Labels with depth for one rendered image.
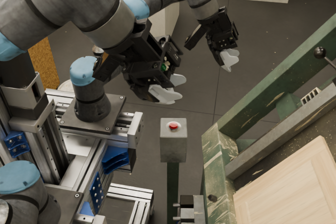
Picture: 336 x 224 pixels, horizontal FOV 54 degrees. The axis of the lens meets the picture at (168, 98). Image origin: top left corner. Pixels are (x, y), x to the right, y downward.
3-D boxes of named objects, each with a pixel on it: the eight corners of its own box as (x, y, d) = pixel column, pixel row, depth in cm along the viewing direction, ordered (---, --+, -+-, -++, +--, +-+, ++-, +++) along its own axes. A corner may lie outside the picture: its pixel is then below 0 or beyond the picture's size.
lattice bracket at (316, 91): (306, 103, 116) (300, 99, 114) (322, 90, 112) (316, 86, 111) (309, 111, 113) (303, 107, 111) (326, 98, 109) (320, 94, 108)
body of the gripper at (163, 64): (175, 91, 55) (135, 46, 46) (134, 94, 59) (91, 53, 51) (185, 54, 58) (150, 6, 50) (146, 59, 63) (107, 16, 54)
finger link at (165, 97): (191, 114, 62) (168, 88, 56) (165, 114, 66) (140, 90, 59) (194, 99, 64) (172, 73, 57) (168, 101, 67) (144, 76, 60)
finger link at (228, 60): (243, 73, 103) (233, 49, 98) (225, 78, 105) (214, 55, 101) (244, 67, 105) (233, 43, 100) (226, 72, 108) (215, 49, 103)
